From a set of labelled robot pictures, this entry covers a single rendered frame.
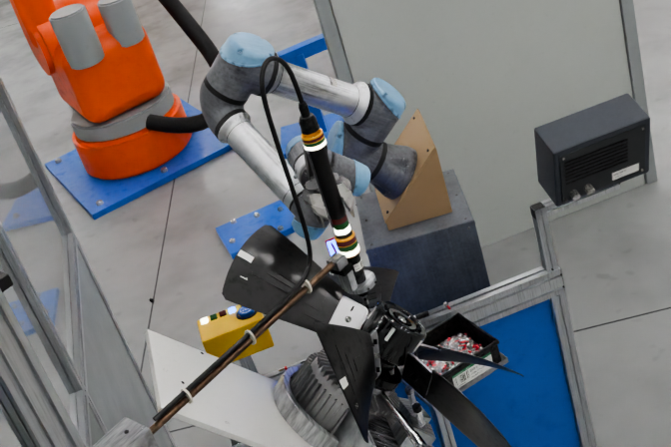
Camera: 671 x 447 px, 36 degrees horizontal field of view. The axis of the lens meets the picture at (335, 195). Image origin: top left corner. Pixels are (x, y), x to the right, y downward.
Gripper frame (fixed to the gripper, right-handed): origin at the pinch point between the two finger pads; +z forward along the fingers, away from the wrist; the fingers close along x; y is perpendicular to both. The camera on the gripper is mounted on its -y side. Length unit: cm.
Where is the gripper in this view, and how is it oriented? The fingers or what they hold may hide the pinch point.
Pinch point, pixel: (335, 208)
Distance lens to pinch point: 204.0
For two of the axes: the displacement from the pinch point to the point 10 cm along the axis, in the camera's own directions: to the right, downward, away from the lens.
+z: 2.5, 4.2, -8.7
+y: 2.7, 8.4, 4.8
